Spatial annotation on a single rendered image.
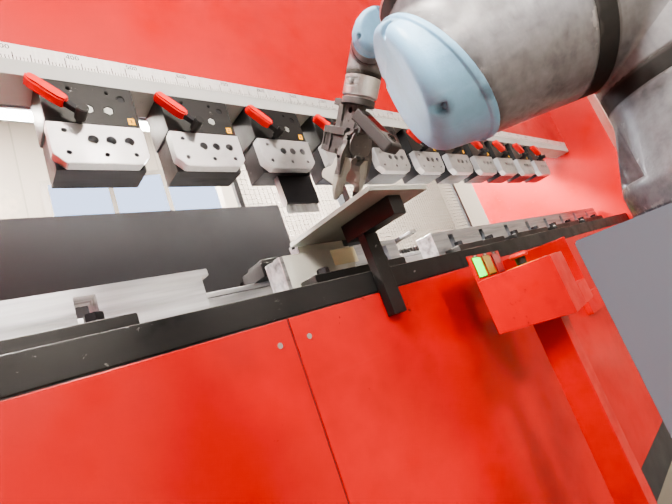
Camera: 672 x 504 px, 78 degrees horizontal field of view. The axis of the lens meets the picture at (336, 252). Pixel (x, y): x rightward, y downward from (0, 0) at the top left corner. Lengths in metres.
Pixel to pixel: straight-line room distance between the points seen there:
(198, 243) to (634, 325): 1.25
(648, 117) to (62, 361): 0.60
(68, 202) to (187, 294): 3.16
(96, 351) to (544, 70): 0.54
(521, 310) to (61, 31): 1.03
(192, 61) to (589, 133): 2.35
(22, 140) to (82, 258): 2.94
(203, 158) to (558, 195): 2.40
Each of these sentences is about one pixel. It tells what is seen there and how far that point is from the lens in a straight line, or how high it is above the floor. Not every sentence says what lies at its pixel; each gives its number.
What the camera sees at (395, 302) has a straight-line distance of 0.84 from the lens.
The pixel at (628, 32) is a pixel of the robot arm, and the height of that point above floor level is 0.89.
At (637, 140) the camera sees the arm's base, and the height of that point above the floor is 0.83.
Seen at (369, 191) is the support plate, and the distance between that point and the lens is 0.74.
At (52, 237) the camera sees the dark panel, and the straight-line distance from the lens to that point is 1.34.
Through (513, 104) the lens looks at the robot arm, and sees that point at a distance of 0.35.
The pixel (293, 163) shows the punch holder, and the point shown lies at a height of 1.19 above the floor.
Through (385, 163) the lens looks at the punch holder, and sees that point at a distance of 1.26.
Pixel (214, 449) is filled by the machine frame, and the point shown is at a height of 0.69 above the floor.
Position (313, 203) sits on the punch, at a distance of 1.03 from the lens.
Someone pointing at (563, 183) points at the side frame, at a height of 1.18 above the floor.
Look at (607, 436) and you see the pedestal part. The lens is 1.06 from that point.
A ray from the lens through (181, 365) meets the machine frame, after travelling 0.60.
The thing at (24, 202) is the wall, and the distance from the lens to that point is 3.94.
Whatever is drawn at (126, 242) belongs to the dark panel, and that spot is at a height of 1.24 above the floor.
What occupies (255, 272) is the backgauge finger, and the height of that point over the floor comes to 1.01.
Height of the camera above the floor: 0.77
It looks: 11 degrees up
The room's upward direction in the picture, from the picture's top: 20 degrees counter-clockwise
